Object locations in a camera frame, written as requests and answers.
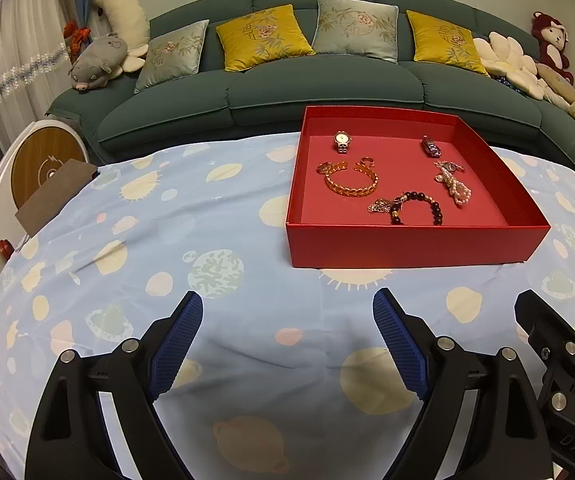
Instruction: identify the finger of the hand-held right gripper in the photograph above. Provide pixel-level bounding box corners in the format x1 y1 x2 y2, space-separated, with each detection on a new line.
514 289 575 377

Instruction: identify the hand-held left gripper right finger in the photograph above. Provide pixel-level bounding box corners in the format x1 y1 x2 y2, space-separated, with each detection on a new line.
372 287 553 480

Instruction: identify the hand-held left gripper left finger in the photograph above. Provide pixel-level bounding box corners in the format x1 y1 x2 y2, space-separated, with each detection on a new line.
26 290 204 480

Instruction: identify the red cardboard box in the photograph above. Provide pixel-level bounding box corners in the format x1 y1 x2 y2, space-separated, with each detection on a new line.
286 105 551 270

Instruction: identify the dark bead bracelet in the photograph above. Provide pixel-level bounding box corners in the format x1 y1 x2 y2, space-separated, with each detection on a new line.
389 189 443 227

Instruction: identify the gold chain bracelet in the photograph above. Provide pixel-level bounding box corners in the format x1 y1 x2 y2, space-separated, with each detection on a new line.
323 158 380 198

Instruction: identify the pearl bracelet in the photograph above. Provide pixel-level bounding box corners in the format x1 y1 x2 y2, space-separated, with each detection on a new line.
434 167 473 207

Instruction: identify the blue printed tablecloth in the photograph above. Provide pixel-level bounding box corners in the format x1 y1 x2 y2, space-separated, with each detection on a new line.
0 132 575 480

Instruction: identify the brown card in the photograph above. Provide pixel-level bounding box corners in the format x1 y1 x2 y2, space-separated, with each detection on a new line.
14 158 99 237

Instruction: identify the brown plush cushion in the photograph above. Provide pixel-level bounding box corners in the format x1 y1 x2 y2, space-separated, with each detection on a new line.
537 62 575 99

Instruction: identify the cream flower cushion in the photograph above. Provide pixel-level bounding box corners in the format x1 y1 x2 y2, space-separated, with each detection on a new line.
473 30 551 101

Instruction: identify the red monkey plush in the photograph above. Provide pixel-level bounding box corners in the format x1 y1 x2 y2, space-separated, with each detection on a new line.
531 10 575 86

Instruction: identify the dark green sofa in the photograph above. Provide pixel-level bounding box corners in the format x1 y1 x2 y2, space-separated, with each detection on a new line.
45 0 575 167

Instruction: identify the yellow embroidered cushion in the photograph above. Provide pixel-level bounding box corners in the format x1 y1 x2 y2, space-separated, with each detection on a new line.
216 4 316 73
406 10 491 77

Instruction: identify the grey-green embroidered cushion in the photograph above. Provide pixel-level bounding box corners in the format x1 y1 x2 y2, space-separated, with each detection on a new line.
311 0 399 65
134 19 211 95

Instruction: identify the grey pig plush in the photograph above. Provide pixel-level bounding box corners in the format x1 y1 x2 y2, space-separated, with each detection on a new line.
70 32 130 94

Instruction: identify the red curtain bow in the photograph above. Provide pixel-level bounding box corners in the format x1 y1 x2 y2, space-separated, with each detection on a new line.
62 19 91 56

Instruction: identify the white sheep plush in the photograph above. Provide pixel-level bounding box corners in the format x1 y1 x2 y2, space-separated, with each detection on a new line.
90 0 151 59

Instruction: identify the white curtain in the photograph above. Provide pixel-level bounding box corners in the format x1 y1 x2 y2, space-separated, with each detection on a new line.
0 0 99 157

